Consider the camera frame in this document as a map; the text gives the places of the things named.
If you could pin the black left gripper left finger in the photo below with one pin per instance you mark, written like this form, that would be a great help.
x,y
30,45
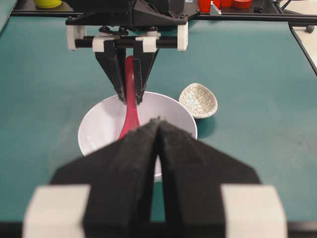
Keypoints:
x,y
106,192

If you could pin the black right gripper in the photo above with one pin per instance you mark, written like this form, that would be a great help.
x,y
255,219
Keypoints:
x,y
118,16

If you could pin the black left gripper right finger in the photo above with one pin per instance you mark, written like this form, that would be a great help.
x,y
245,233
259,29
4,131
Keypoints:
x,y
209,194

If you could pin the pink plastic spoon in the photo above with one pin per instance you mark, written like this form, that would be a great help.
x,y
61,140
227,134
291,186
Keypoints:
x,y
131,119

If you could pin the white round bowl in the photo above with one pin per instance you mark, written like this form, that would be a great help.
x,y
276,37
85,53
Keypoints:
x,y
103,123

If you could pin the crackle pattern small dish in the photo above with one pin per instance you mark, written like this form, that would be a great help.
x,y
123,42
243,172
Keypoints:
x,y
200,101

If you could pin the green table mat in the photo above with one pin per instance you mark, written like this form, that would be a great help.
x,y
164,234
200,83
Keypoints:
x,y
265,87

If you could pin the yellow cup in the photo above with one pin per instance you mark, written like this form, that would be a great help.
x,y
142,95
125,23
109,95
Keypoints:
x,y
47,4

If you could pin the red tape roll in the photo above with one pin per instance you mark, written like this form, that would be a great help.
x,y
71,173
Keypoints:
x,y
241,4

